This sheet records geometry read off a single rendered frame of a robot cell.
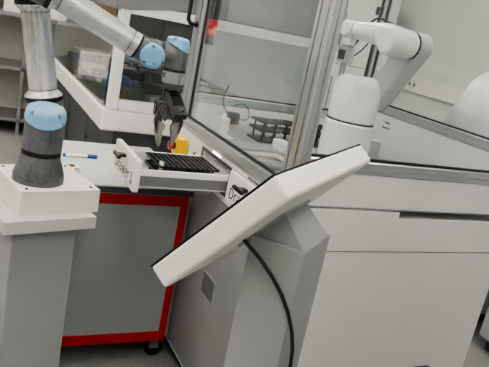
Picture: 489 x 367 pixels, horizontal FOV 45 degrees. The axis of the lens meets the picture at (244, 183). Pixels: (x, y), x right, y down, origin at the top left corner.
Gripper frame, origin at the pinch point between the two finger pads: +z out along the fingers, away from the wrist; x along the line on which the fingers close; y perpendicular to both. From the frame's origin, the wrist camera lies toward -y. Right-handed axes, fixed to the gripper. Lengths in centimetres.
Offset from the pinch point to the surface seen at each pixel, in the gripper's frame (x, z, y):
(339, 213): -41, 5, -48
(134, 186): 10.6, 13.0, -7.3
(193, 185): -10.5, 12.3, -5.7
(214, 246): 24, -8, -100
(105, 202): 12.7, 28.5, 18.2
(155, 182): 3.3, 12.0, -5.6
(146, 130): -21, 16, 87
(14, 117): 11, 84, 391
